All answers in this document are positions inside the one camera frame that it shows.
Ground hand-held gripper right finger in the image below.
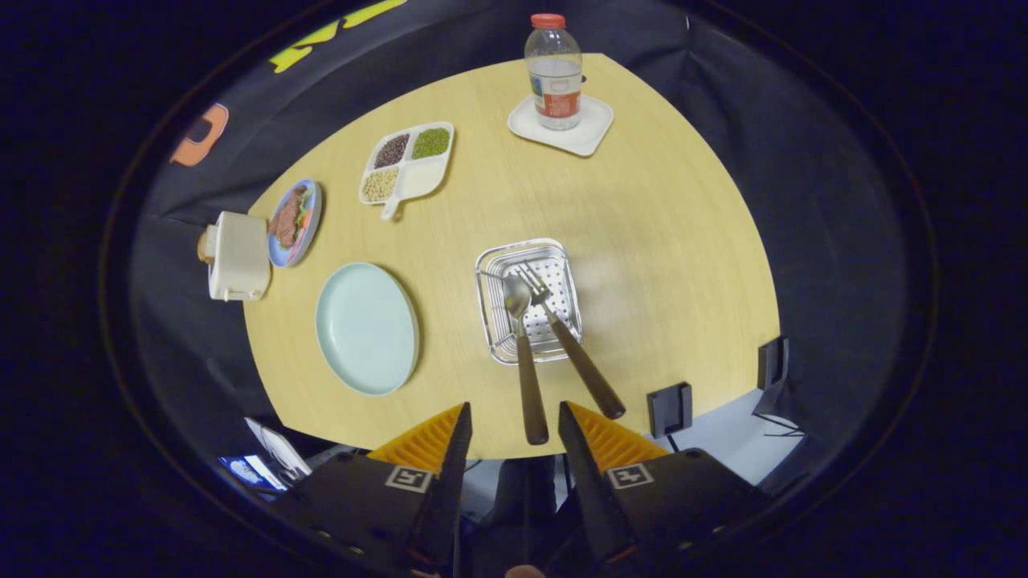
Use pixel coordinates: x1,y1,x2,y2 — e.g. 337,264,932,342
558,401,776,575

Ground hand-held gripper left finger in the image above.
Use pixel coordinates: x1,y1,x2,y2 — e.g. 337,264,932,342
269,401,475,578

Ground wooden handled spoon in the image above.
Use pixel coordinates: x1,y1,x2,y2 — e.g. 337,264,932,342
502,273,551,446

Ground wooden handled fork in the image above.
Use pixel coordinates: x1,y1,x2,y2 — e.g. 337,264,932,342
514,263,627,421

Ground black table clamp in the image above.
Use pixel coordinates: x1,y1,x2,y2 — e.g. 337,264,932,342
647,381,694,439
757,336,790,392

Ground white paper sheets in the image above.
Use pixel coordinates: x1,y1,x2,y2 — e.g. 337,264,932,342
245,417,312,482

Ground light green plate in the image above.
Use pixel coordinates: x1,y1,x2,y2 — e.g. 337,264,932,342
315,262,421,397

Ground lit blue screen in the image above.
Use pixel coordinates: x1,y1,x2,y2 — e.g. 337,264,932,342
218,454,288,492

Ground blue plate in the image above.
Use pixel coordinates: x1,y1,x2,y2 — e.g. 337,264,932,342
267,178,324,268

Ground meat and vegetables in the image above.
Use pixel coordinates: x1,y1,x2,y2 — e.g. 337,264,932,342
269,186,312,250

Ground white toaster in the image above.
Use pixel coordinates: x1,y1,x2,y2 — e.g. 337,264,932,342
207,211,271,303

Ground pale soybeans heap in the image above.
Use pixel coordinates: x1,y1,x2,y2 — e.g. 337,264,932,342
361,167,399,202

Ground white divided tray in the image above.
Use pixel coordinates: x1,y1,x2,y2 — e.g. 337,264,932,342
358,121,455,222

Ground dark red beans heap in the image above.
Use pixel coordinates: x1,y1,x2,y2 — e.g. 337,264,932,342
373,133,410,169

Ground green beans heap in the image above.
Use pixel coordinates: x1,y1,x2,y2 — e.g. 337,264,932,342
412,127,451,159

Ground white square coaster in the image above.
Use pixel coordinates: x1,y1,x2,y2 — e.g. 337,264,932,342
507,95,615,157

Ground clear plastic water bottle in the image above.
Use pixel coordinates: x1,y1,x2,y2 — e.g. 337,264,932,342
524,13,584,131

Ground metal wire basket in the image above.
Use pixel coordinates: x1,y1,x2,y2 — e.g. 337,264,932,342
475,238,584,366

